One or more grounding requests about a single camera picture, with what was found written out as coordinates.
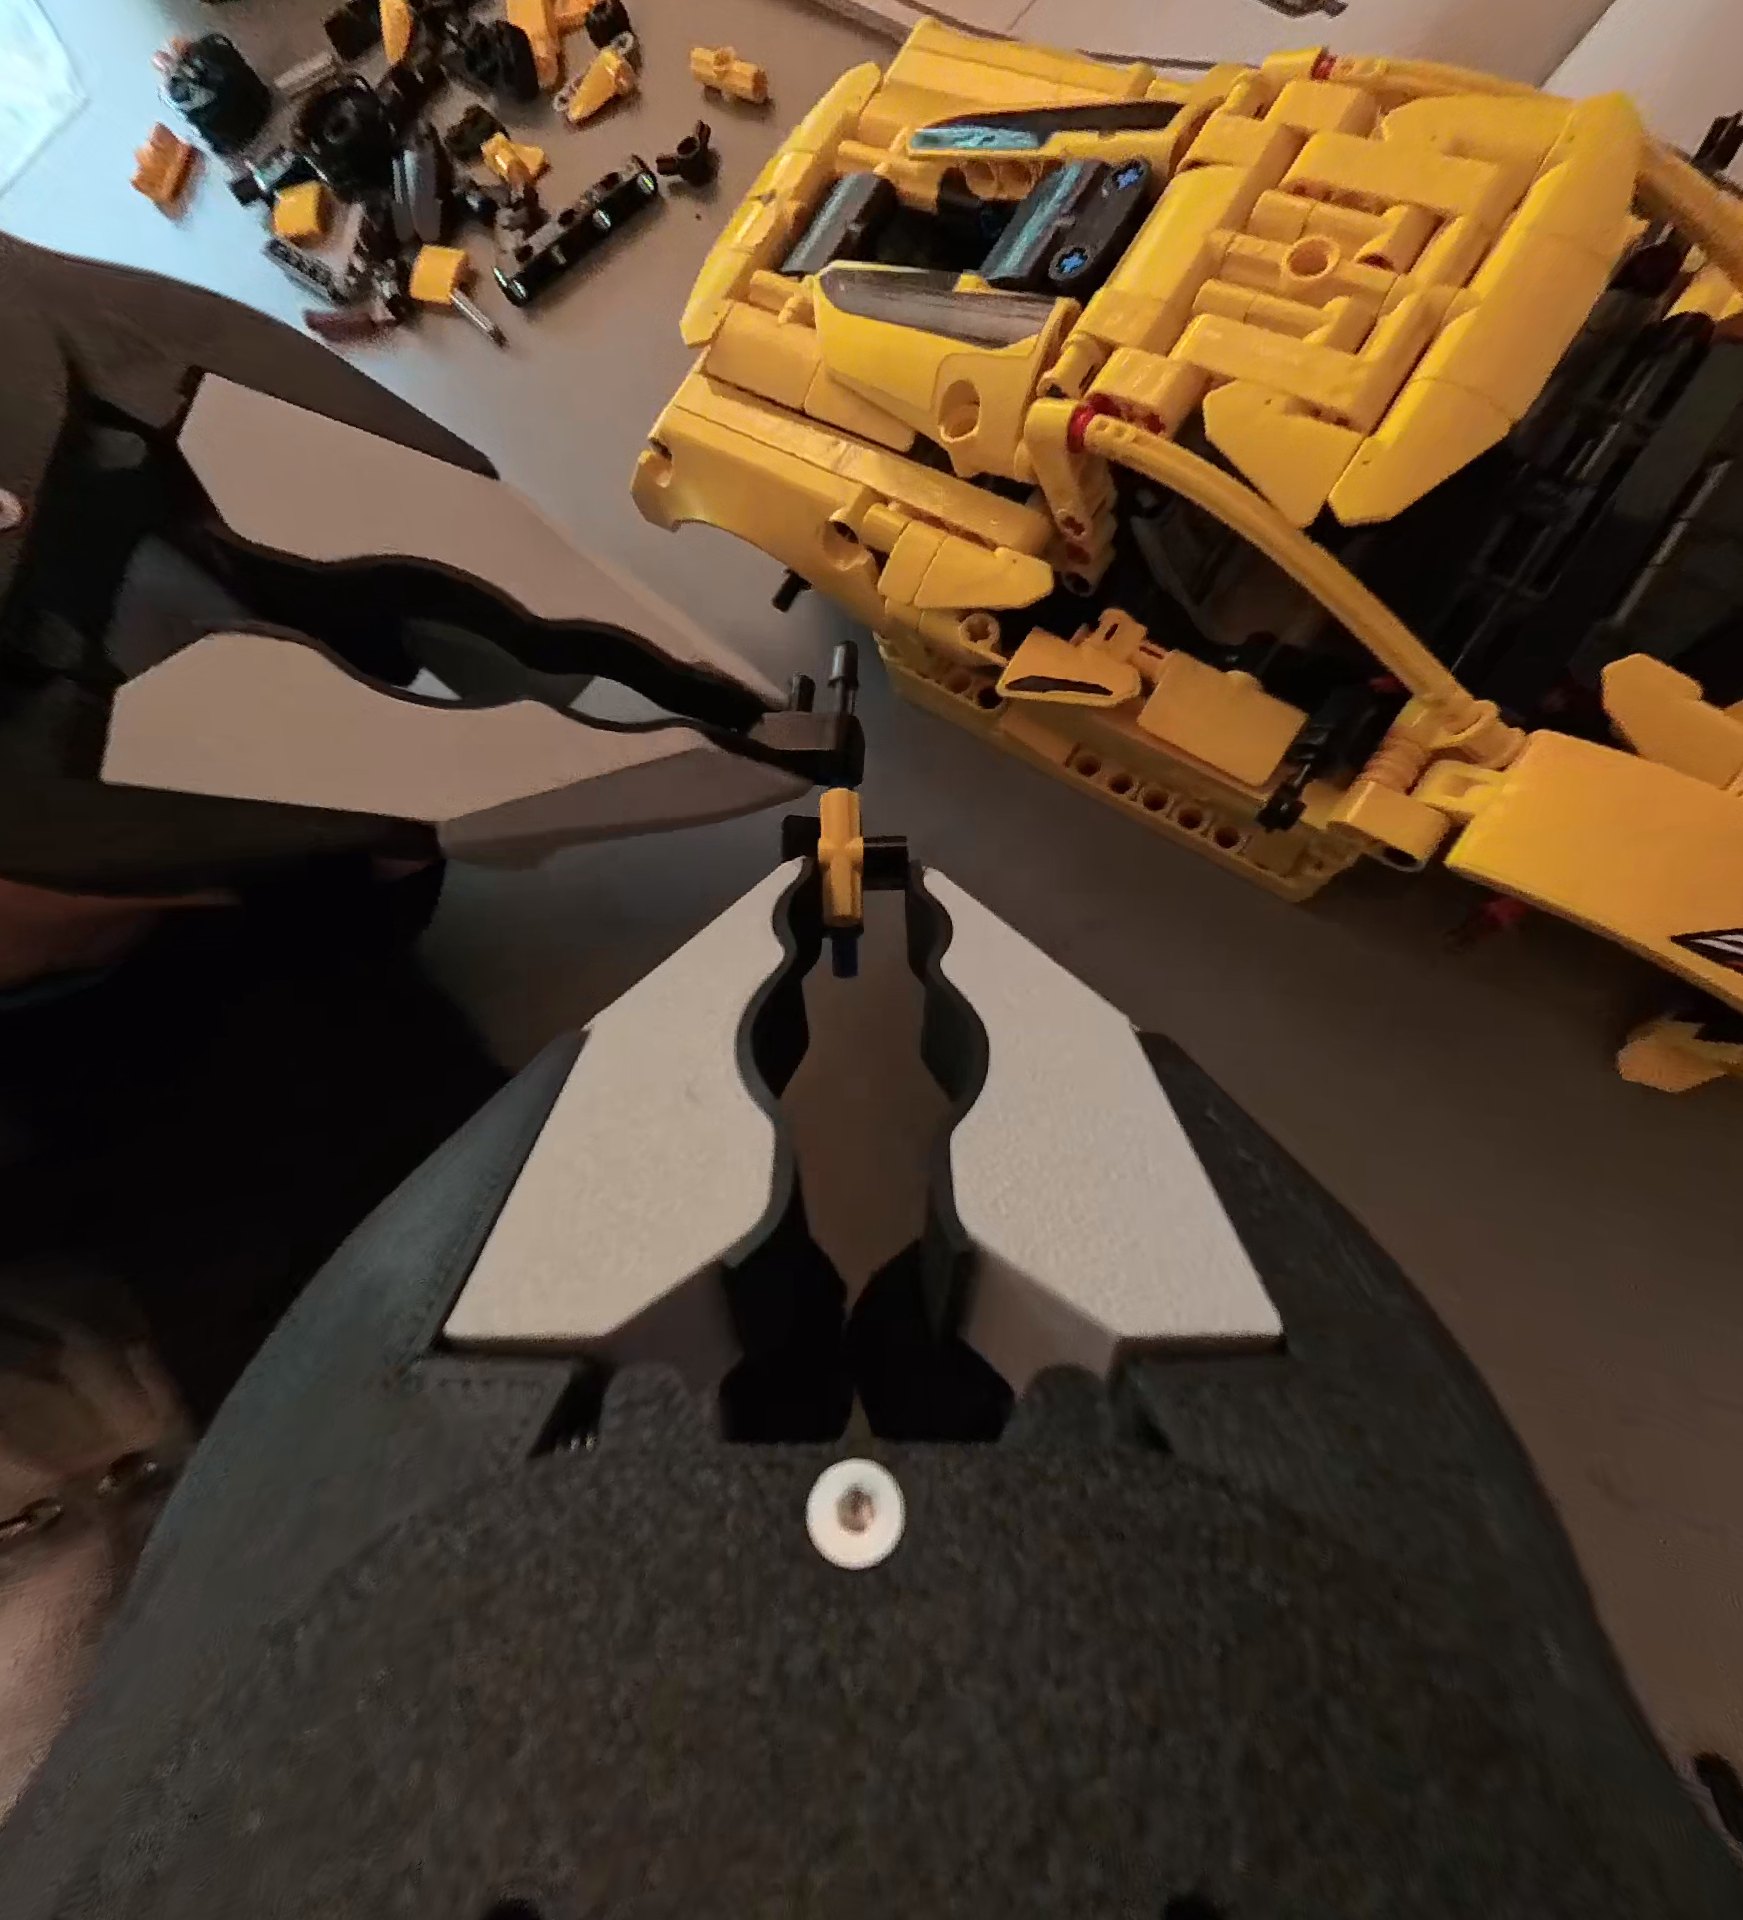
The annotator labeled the open instruction booklet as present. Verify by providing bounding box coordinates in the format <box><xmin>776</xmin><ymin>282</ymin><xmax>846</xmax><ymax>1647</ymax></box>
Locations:
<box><xmin>812</xmin><ymin>0</ymin><xmax>1354</xmax><ymax>78</ymax></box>

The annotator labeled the person's torso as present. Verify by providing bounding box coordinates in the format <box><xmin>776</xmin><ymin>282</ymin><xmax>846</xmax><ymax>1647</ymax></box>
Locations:
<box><xmin>0</xmin><ymin>1274</ymin><xmax>207</xmax><ymax>1728</ymax></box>

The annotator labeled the pile of loose brick pieces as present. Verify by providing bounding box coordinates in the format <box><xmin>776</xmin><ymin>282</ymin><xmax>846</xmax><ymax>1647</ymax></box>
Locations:
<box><xmin>129</xmin><ymin>0</ymin><xmax>776</xmax><ymax>351</ymax></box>

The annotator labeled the person's left forearm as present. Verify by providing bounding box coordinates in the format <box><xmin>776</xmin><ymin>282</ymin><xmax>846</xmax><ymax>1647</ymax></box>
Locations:
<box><xmin>0</xmin><ymin>967</ymin><xmax>514</xmax><ymax>1301</ymax></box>

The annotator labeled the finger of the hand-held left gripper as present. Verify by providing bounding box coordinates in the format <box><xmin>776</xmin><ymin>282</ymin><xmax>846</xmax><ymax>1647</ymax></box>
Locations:
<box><xmin>179</xmin><ymin>372</ymin><xmax>802</xmax><ymax>727</ymax></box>
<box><xmin>99</xmin><ymin>630</ymin><xmax>846</xmax><ymax>873</ymax></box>

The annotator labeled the yellow brick toy car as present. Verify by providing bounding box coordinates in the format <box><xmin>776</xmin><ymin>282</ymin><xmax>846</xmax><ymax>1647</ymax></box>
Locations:
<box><xmin>632</xmin><ymin>22</ymin><xmax>1743</xmax><ymax>1121</ymax></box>

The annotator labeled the grey desk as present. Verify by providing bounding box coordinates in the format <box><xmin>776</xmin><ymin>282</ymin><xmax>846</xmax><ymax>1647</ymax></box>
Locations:
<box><xmin>33</xmin><ymin>0</ymin><xmax>1743</xmax><ymax>1803</ymax></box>

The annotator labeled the small yellow black brick assembly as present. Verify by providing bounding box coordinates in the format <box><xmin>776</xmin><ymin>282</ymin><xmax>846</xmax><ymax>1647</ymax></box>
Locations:
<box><xmin>816</xmin><ymin>787</ymin><xmax>912</xmax><ymax>981</ymax></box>

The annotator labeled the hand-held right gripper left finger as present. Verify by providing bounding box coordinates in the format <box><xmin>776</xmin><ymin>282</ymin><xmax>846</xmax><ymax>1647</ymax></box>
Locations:
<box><xmin>440</xmin><ymin>863</ymin><xmax>850</xmax><ymax>1404</ymax></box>

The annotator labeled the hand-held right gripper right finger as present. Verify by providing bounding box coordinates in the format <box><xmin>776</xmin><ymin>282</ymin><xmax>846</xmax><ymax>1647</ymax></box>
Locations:
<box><xmin>908</xmin><ymin>866</ymin><xmax>1288</xmax><ymax>1399</ymax></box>

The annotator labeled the person's left hand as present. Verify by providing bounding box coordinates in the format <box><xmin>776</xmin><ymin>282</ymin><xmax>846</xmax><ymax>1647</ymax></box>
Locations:
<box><xmin>0</xmin><ymin>859</ymin><xmax>446</xmax><ymax>1003</ymax></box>

